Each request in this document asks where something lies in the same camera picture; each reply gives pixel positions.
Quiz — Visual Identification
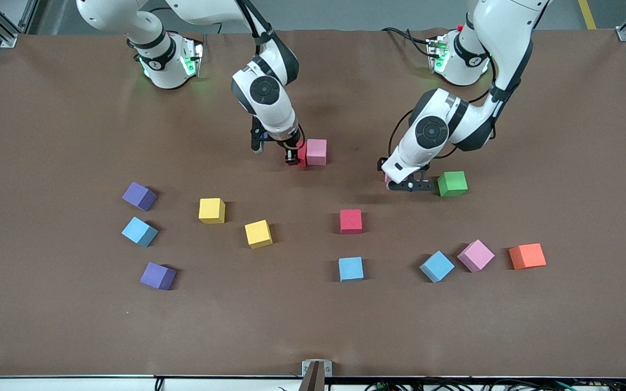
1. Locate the green foam block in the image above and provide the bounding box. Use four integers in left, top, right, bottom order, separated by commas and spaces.
437, 171, 468, 198

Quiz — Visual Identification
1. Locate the brown table mat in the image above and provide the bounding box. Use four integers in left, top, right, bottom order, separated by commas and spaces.
0, 27, 626, 379

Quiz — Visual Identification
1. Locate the purple foam block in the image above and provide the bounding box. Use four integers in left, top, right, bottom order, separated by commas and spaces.
122, 181, 158, 212
140, 262, 177, 291

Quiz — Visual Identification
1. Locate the orange foam block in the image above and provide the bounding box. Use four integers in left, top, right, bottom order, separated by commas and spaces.
509, 243, 547, 270

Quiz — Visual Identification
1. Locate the black left base cable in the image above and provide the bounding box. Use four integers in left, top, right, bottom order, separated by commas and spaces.
381, 26, 434, 56

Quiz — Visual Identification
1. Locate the light blue foam block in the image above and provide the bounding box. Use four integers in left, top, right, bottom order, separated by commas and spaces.
121, 216, 159, 248
419, 250, 455, 283
338, 257, 365, 282

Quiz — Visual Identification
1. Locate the yellow foam block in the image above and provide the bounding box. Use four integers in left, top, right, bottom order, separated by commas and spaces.
198, 198, 226, 225
245, 219, 273, 250

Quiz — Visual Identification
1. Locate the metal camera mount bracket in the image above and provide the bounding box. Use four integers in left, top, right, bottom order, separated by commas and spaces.
301, 360, 333, 391

